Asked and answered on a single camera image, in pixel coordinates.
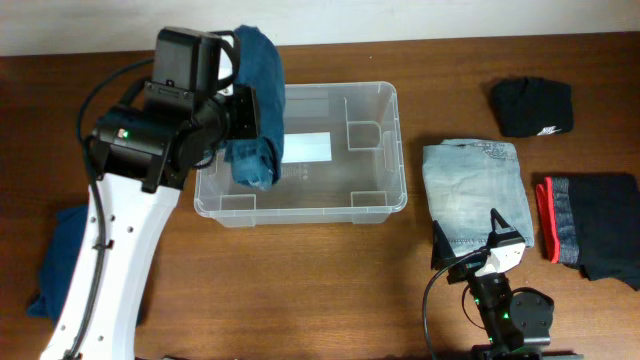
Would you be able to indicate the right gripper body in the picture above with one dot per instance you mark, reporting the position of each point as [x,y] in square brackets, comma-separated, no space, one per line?
[463,270]

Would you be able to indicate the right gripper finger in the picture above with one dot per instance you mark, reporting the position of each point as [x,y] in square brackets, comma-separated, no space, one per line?
[499,224]
[442,252]

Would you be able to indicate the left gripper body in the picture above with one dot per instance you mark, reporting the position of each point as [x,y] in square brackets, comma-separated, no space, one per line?
[245,112]

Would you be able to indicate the teal blue shirt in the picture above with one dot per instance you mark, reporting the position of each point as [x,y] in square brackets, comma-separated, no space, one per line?
[56,271]

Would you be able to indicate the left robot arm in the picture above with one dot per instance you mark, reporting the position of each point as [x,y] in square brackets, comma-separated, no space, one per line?
[138,158]

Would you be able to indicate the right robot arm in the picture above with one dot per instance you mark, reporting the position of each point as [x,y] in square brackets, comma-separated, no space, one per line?
[517,322]

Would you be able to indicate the folded light blue jeans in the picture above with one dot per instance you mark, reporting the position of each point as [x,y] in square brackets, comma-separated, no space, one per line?
[464,180]

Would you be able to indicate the black garment with red trim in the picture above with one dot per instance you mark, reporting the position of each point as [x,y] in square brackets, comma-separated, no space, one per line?
[590,222]

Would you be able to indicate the folded black Nike garment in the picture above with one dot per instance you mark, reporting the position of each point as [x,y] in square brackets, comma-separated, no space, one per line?
[532,106]

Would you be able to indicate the white label inside bin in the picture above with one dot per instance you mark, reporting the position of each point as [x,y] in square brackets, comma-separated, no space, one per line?
[307,148]

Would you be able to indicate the clear plastic storage bin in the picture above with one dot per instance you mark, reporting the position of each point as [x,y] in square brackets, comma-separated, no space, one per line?
[364,182]

